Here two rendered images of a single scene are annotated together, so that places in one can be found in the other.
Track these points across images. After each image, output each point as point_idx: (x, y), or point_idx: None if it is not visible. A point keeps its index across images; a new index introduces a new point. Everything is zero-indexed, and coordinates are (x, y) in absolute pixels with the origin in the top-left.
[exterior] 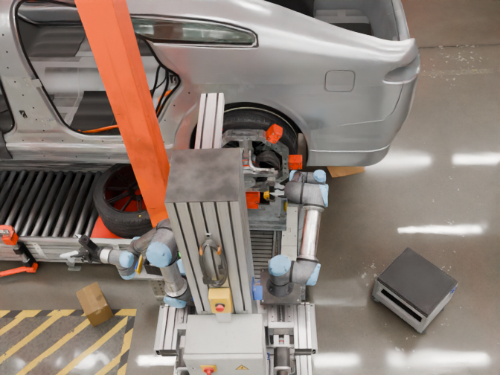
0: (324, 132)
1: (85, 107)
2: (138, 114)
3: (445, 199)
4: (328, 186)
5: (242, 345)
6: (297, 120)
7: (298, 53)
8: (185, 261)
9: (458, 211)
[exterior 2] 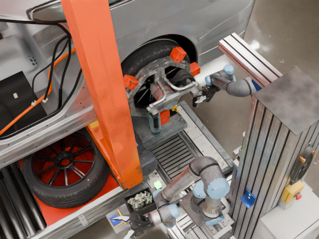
0: (209, 35)
1: None
2: (119, 88)
3: (267, 47)
4: None
5: (314, 214)
6: (190, 35)
7: None
8: (282, 176)
9: (281, 51)
